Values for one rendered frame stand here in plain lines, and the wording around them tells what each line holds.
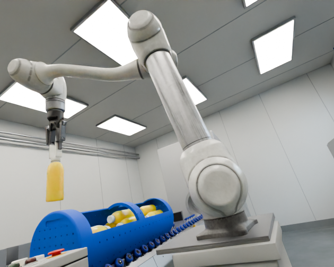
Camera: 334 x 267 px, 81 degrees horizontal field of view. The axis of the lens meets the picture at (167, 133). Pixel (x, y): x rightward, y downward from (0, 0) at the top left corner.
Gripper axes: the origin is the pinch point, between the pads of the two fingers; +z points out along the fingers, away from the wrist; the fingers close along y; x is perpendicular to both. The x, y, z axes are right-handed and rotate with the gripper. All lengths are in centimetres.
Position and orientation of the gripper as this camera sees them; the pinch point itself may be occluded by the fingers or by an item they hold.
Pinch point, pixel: (55, 151)
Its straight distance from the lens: 108.8
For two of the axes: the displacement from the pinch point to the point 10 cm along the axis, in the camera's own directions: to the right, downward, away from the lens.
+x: -4.4, -1.7, -8.8
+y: -8.8, 2.5, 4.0
